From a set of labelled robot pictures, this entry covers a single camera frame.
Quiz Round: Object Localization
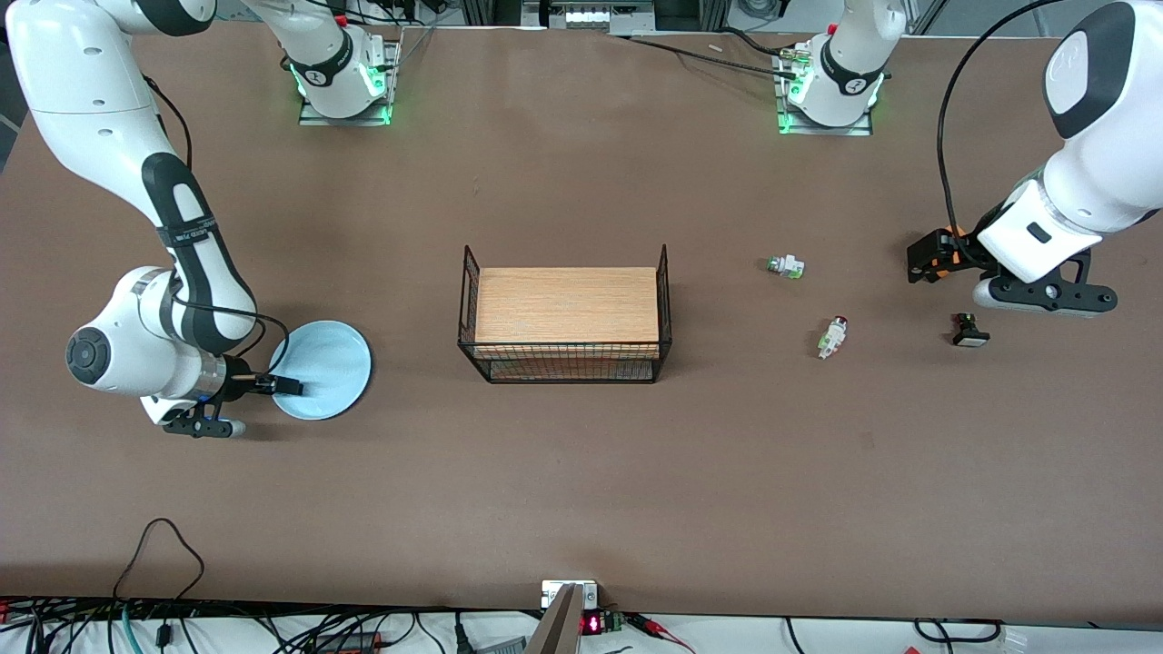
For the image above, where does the light blue round plate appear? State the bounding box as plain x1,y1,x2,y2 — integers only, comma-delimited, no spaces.
267,320,373,421

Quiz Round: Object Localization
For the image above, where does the red push button switch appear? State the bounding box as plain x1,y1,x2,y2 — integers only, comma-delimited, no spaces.
817,314,850,362

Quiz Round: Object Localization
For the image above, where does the black power adapter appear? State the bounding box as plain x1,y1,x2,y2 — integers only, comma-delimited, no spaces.
313,630,384,654

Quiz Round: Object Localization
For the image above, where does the wooden shelf board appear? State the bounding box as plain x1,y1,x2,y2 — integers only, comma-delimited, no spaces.
473,266,661,358

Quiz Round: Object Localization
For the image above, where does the lit white control box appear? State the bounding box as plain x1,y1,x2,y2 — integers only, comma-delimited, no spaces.
522,0,657,34

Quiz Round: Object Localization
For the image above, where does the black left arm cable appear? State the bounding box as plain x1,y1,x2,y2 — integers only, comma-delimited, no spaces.
937,0,1044,257

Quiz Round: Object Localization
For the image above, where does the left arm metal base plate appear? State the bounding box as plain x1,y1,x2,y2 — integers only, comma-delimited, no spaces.
774,41,876,138

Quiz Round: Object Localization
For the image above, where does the looped thin black cable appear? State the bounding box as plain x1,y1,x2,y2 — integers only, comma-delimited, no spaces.
113,517,206,606

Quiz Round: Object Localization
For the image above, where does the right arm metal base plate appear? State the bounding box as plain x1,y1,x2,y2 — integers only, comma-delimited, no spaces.
297,36,402,128

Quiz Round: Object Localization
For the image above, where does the black cable with metal plug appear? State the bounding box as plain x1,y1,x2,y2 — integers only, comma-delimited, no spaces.
625,35,802,75

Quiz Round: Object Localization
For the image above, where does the black wire mesh rack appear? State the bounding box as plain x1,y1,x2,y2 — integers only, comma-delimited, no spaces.
457,243,674,385

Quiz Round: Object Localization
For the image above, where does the coiled black cable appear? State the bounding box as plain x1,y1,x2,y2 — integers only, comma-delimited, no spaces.
912,618,1006,645

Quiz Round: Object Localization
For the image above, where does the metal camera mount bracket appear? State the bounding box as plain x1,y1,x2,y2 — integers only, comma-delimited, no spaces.
524,580,601,654

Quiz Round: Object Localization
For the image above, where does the red clip lead wire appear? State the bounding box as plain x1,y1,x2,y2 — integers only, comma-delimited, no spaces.
627,613,697,654

